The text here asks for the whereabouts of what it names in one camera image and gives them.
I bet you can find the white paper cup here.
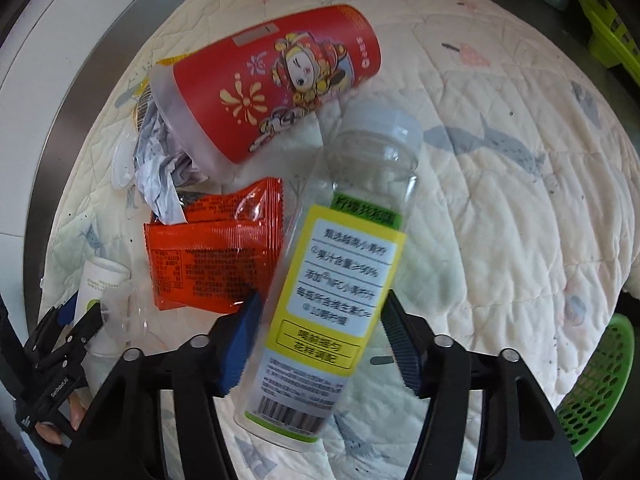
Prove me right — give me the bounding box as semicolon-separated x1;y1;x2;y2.
74;256;131;323

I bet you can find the clear bottle yellow label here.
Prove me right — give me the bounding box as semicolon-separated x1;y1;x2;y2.
234;100;423;451

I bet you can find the orange snack wrapper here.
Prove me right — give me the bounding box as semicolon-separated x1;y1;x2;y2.
144;177;284;314

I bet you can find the grey paper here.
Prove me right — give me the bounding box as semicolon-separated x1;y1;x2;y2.
134;98;207;226

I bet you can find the yellow snack wrapper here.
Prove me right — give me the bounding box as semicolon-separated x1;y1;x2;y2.
132;53;189;132

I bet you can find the red cartoon plastic cup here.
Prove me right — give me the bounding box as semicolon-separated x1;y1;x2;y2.
149;4;381;183

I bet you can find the white plastic lid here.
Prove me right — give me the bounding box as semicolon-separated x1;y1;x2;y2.
111;129;138;190

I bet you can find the green trash basket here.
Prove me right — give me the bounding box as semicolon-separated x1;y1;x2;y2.
556;313;636;456

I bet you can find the person's left hand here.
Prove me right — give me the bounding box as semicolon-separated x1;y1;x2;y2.
34;389;89;449

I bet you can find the green dish rack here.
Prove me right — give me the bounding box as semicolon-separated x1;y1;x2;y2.
578;0;640;84

